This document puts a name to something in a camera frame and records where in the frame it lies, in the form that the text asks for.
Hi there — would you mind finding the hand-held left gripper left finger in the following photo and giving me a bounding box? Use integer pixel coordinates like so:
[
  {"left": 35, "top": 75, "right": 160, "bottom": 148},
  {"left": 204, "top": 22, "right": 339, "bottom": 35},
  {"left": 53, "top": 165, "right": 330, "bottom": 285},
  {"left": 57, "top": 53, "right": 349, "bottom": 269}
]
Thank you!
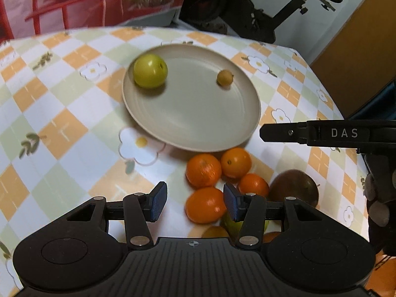
[{"left": 66, "top": 182, "right": 168, "bottom": 250}]

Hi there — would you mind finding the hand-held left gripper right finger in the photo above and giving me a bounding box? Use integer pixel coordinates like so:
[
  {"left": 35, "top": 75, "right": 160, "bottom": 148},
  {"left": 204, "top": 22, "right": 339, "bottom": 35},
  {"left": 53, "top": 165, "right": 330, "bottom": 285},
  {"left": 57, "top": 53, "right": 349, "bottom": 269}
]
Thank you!
[{"left": 223, "top": 182, "right": 324, "bottom": 250}]

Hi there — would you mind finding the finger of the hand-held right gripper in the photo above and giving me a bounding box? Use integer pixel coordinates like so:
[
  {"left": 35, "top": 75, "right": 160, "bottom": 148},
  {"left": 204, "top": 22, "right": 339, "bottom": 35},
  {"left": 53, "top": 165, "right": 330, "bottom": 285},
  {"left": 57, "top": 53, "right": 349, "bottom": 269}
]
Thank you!
[{"left": 259, "top": 122, "right": 309, "bottom": 146}]

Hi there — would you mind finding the yellow citrus fruit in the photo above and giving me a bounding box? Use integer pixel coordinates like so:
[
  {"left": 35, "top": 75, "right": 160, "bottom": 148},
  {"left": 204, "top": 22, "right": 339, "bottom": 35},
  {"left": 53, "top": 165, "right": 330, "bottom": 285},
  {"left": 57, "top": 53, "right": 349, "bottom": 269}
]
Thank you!
[{"left": 201, "top": 226, "right": 231, "bottom": 239}]

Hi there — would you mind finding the dark red apple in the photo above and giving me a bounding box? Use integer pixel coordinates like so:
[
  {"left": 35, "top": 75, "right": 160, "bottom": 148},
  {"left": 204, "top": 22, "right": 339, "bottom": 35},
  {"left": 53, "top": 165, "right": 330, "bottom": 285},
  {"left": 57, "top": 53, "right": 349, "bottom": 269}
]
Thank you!
[{"left": 268, "top": 169, "right": 319, "bottom": 209}]

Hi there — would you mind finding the beige round plate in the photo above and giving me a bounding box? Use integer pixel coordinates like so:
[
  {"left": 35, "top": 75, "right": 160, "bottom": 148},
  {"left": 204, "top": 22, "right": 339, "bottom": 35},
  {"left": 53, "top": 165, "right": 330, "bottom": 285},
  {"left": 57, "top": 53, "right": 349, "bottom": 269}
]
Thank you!
[{"left": 122, "top": 44, "right": 262, "bottom": 153}]

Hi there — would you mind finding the person's right hand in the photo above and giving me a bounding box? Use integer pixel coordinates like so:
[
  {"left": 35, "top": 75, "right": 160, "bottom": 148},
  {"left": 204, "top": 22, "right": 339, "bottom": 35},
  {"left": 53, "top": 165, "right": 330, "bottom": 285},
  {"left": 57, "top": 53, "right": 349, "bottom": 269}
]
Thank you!
[{"left": 363, "top": 170, "right": 396, "bottom": 254}]

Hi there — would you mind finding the dark bin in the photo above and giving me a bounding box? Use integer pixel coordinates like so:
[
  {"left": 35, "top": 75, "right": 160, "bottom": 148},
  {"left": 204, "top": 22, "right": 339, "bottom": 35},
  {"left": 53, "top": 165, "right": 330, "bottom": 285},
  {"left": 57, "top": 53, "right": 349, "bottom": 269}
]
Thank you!
[{"left": 349, "top": 80, "right": 396, "bottom": 120}]

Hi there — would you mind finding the wooden door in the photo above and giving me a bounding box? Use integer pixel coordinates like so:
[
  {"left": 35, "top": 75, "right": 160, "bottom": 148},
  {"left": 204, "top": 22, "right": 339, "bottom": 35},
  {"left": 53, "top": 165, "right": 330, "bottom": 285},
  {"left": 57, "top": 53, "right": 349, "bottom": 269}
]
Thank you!
[{"left": 309, "top": 0, "right": 396, "bottom": 118}]

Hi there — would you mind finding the small tan round fruit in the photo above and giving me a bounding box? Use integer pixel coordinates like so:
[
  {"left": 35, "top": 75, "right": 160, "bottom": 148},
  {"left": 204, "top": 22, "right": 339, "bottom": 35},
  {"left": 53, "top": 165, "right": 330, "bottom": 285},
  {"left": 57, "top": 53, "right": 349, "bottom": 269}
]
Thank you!
[{"left": 217, "top": 70, "right": 234, "bottom": 87}]

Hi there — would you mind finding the black exercise bike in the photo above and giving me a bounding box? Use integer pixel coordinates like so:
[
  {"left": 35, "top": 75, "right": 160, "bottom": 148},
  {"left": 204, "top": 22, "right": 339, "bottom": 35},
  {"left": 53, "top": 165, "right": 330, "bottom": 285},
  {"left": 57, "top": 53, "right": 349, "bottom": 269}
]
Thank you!
[{"left": 179, "top": 0, "right": 345, "bottom": 44}]

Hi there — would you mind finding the checked flower tablecloth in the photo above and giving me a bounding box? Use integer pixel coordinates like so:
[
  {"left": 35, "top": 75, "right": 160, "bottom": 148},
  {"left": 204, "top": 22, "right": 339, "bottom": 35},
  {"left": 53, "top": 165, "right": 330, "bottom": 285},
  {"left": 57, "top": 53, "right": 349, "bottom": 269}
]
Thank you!
[{"left": 0, "top": 26, "right": 381, "bottom": 297}]

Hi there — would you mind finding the yellowish green apple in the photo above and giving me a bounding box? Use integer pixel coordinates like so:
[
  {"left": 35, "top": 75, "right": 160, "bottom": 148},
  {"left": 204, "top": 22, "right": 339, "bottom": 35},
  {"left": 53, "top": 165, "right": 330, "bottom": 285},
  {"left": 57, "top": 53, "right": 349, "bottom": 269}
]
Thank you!
[{"left": 133, "top": 53, "right": 168, "bottom": 89}]

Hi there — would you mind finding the printed red backdrop cloth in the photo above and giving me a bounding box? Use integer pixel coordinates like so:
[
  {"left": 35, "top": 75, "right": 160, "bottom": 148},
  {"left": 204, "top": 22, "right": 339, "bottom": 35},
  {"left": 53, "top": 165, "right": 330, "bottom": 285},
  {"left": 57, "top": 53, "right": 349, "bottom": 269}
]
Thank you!
[{"left": 0, "top": 0, "right": 194, "bottom": 42}]

